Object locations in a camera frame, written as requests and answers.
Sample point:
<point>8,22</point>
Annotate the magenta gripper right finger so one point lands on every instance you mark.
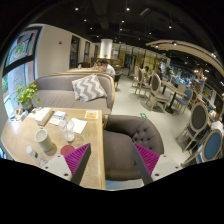
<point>152,166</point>

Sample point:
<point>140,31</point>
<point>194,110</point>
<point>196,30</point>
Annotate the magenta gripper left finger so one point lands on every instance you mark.
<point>71,166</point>

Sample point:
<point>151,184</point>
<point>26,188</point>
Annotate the clear plastic water bottle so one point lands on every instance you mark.
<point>37,158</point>

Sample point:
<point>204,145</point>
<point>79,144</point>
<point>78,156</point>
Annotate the red round coaster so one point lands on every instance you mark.
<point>66,149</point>

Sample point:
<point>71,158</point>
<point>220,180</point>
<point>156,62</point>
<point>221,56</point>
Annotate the white paper napkin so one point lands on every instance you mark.
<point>79,125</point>

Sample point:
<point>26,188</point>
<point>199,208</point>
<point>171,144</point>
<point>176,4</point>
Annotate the clear drinking glass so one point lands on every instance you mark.
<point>67,129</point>

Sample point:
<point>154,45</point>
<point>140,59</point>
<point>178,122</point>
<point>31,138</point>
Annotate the grey tufted armchair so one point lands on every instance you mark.
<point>120,134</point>

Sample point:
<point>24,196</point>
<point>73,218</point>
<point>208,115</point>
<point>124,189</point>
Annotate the white ceramic cup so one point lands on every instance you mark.
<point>44,141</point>

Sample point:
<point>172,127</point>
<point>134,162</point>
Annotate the yellow QR code sticker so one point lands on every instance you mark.
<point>90,114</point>

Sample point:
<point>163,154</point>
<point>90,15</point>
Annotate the blue white small packet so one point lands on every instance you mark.
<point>59,115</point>

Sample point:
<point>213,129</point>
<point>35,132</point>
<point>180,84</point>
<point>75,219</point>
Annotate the white tissue box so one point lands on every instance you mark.
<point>43,115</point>

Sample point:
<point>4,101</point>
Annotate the grey oval-back chair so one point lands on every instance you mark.
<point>155,95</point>

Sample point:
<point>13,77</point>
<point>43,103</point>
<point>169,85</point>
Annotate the blue upholstered chair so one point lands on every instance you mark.
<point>208,151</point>

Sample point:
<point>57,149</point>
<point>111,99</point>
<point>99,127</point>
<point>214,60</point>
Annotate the grey white chevron pillow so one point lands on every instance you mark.
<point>88,88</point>

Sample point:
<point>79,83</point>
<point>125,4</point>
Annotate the green potted plant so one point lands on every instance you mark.
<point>24,96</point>

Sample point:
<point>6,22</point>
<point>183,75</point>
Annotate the seated person in white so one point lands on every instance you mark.
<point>108,69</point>

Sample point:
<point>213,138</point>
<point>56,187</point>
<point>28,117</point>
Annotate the white round pillar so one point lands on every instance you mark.
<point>106,48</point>

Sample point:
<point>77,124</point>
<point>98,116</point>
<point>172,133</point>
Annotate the grey sofa with wood frame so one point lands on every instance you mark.
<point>57,91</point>

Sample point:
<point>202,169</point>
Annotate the framed colourful wall poster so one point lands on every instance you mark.
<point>23,48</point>

